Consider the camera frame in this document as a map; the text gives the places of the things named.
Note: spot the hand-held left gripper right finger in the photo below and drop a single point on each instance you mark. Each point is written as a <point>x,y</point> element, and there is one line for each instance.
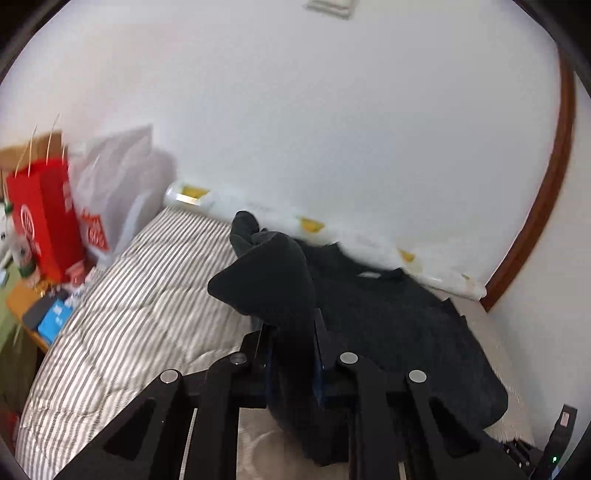
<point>330,355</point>

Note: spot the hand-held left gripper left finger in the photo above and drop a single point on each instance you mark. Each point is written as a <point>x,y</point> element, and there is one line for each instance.
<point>256,350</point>

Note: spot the black sweatshirt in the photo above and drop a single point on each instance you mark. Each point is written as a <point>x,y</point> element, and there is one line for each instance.
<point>392,323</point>

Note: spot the striped quilted mattress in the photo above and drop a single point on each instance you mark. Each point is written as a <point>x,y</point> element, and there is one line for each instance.
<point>138,300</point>

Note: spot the white rolled mat duck print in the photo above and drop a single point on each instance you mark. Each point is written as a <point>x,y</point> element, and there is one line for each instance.
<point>203,196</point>

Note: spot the pink plastic cup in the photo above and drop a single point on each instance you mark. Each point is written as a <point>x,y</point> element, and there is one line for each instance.
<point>76,272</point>

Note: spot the blue tissue pack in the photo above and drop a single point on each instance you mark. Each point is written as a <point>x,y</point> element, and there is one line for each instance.
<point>53,323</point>

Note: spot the white plastic shopping bag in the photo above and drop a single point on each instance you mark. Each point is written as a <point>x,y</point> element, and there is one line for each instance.
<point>115,184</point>

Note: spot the smartphone in dark case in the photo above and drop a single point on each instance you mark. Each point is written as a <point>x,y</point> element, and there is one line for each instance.
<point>37,314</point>

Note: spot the green bedsheet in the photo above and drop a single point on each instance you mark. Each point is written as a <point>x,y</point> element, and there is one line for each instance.
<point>14,369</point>

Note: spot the clear plastic water bottle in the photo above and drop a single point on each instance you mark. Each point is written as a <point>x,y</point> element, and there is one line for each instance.
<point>27,267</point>

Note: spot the wooden nightstand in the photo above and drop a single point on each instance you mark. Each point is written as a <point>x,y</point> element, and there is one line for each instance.
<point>18,295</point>

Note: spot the red paper shopping bag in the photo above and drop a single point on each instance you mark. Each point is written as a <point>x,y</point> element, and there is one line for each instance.
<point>46,217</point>

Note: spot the red plastic bag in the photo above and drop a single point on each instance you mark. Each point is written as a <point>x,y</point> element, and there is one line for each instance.
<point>7,427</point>

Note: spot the white spotted plush toy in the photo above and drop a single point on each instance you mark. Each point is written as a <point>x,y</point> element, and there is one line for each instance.
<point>7,235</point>

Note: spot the wooden headboard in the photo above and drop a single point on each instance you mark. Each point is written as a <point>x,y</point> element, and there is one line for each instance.
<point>14,157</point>

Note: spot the brown wooden door frame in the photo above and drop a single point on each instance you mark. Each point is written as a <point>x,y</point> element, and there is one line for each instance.
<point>549,184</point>

